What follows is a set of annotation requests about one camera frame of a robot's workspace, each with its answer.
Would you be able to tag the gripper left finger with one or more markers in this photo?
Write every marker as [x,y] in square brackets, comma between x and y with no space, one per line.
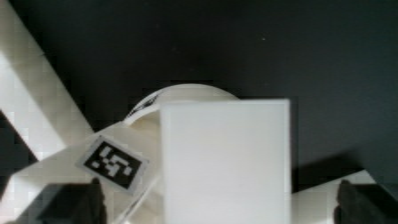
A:
[75,204]

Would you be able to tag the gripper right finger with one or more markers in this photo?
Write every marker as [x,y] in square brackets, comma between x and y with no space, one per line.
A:
[366,203]

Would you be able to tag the white stool leg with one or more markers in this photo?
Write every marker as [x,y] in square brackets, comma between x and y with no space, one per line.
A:
[112,156]
[226,162]

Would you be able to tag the white L-shaped fence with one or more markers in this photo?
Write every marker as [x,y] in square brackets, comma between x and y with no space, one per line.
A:
[36,103]

